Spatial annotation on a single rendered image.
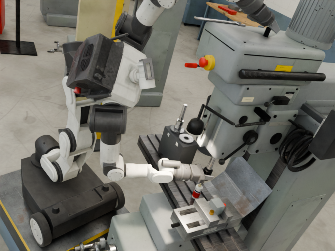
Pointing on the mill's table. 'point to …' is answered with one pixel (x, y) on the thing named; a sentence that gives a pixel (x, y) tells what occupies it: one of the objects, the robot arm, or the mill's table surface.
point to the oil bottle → (197, 191)
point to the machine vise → (191, 219)
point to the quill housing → (226, 111)
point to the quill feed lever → (250, 136)
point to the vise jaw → (203, 209)
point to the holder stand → (177, 145)
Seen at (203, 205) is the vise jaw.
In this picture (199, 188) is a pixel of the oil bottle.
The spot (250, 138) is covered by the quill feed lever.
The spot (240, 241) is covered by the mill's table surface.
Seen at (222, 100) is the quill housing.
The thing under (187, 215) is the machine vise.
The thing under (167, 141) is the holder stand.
